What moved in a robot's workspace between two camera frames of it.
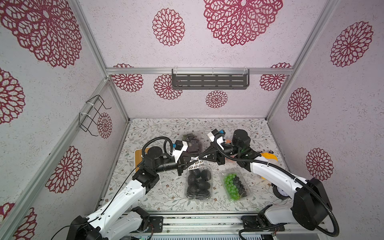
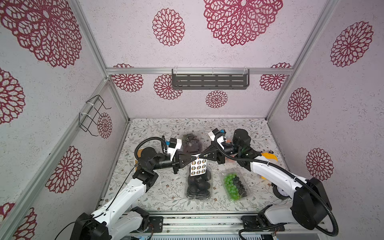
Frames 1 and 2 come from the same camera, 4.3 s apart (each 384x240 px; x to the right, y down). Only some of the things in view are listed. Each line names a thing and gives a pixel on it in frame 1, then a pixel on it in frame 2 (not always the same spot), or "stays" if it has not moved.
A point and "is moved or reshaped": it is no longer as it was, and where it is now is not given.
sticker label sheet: [197, 164] is moved or reshaped
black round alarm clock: [279, 193] stays
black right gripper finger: [212, 157] stays
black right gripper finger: [212, 150] stays
